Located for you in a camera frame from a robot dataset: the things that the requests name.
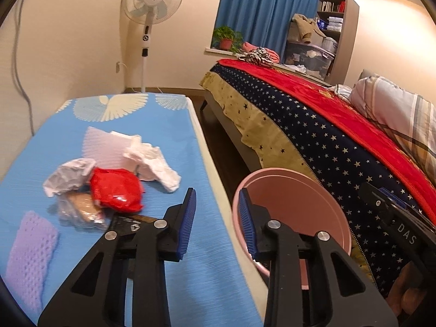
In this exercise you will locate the red floral blanket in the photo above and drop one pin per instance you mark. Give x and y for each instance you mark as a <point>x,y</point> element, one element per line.
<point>340,108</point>

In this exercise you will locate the pink folded clothes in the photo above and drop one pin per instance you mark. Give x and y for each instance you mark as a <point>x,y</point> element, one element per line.
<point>247,47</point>

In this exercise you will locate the striped plaid pillow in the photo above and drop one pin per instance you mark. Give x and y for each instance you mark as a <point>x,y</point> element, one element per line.
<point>407,118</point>

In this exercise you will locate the white paper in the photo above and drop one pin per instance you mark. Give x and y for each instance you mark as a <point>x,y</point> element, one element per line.
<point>151,165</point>

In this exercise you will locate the white foam net sheet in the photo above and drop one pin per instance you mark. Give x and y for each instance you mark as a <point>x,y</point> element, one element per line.
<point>107,149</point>

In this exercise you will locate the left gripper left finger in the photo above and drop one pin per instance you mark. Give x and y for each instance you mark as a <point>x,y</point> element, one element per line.
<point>133,248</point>

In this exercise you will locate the blue patterned ironing board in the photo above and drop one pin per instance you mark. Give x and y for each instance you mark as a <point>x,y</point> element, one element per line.
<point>211,286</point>

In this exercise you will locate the potted green plant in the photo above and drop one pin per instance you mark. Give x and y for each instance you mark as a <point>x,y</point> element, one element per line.
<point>225,38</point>

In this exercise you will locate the zebra striped cloth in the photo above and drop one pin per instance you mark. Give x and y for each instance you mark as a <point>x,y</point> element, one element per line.
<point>258,56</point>

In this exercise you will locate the purple foam net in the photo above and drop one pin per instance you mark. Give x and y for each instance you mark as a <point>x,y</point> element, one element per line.
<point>29,259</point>

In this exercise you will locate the navy star bed sheet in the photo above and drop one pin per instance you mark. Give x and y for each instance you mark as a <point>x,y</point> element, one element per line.
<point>378,255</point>

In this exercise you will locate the white tissue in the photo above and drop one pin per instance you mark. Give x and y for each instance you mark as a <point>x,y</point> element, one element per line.
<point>69,176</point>

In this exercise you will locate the white standing fan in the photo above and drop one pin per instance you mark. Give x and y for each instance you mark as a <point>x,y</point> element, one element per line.
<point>148,13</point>

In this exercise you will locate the red snack packet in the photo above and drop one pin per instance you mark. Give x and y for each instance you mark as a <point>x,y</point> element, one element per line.
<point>117,189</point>

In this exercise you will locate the wall power plug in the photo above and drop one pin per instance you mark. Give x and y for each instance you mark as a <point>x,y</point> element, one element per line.
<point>120,65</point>

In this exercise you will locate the clear storage bin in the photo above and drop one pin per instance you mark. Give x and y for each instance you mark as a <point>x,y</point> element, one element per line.
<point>314,59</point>

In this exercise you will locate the clear bag with bread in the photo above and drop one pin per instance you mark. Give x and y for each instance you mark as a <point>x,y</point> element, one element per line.
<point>77,209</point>

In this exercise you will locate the beige jacket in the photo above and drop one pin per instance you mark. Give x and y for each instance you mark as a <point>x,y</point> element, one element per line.
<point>309,32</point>

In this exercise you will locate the blue window curtain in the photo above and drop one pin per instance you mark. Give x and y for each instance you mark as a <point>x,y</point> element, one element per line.
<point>263,23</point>

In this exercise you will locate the wooden bookshelf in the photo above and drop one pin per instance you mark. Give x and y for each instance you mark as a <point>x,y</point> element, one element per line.
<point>341,22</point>

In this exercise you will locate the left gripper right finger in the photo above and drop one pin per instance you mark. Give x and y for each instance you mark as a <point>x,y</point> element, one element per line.
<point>313,281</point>

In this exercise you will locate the person hand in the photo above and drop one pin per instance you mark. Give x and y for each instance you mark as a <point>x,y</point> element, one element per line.
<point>406,293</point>

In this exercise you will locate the pink plastic trash bin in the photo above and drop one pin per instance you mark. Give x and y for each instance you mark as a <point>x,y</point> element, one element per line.
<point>295,200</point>

